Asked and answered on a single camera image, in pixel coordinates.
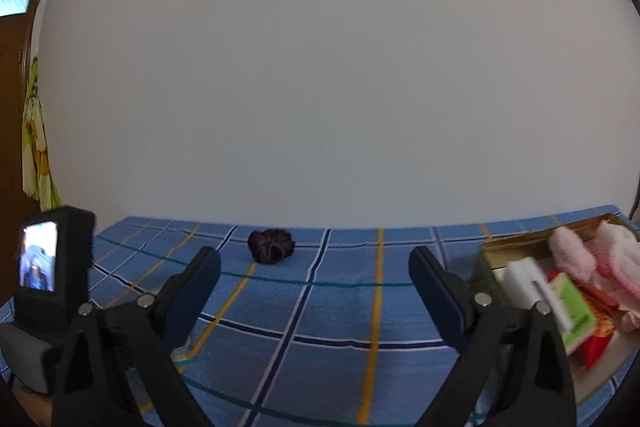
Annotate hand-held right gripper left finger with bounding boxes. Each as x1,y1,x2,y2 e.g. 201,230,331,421
50,246,222,427

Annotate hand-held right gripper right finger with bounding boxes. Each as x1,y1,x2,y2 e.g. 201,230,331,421
408,246,578,427

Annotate white towel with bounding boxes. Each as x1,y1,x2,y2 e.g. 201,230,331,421
492,257,551,311

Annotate dark purple scrunchie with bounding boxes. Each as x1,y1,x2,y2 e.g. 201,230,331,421
248,228,296,264

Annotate green tissue packet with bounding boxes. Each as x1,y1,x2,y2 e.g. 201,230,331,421
547,272,598,356

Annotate red gold brocade drawstring pouch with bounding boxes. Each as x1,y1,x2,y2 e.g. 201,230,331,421
570,277,621,370

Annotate clear cotton swab packet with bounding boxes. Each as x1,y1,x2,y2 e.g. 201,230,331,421
170,338,195,364

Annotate blue plaid bedsheet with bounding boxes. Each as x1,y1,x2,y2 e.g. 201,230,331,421
0,213,640,427

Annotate yellow green hanging cloth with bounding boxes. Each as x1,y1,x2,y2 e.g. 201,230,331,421
21,57,62,212

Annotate brown wooden door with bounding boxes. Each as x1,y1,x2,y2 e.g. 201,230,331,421
0,0,54,308

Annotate pale pink cloth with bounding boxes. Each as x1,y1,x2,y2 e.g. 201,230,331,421
620,306,640,334

